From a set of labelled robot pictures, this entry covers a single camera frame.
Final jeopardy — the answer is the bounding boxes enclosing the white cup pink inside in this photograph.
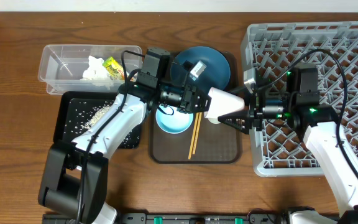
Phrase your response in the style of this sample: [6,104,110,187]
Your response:
[204,88,245,124]

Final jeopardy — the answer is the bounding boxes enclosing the dark blue plate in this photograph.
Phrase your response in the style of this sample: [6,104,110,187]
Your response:
[170,46,231,94]

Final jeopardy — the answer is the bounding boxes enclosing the light blue bowl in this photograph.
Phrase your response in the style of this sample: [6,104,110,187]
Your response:
[155,105,194,134]

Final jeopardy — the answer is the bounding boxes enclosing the yellow snack wrapper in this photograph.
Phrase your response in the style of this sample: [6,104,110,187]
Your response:
[102,57,124,80]

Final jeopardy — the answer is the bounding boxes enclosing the white tissue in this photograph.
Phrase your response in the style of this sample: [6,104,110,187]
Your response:
[81,55,112,82]

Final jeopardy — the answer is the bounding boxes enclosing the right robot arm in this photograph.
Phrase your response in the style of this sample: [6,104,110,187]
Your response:
[218,63,358,223]

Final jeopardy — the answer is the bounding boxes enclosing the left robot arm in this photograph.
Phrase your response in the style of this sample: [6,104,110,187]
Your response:
[38,47,211,223]

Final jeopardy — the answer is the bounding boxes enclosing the grey dishwasher rack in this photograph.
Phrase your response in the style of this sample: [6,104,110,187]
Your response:
[241,22,358,177]

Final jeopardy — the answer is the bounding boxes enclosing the clear plastic waste bin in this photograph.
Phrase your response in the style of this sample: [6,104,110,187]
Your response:
[38,44,142,95]

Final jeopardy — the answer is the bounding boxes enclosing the wooden chopstick left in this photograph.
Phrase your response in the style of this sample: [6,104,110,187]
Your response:
[188,113,200,160]

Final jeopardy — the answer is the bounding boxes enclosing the wooden chopstick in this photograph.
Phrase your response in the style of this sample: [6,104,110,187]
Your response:
[188,113,200,160]
[192,113,203,155]

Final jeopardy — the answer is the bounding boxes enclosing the wooden chopstick right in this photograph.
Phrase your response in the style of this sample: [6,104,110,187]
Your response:
[192,113,203,155]

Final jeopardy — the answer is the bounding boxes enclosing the brown serving tray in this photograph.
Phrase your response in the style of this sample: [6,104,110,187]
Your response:
[149,51,242,164]

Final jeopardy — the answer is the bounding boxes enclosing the black plastic tray bin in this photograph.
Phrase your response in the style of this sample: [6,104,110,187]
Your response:
[53,91,142,149]

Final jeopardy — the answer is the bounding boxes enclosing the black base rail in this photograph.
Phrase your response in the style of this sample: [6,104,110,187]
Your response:
[41,212,291,224]

